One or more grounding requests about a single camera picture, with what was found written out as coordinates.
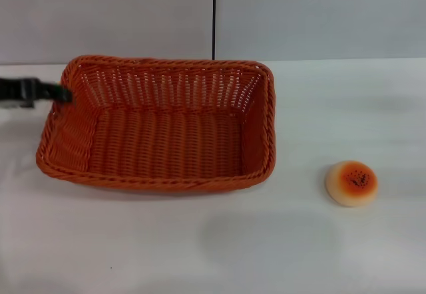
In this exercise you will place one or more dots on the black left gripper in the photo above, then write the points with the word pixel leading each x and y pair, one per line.
pixel 20 91

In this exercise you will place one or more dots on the orange woven plastic basket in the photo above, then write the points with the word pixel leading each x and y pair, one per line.
pixel 159 134

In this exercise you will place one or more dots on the round toy bun with sesame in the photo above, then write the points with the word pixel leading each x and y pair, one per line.
pixel 352 183

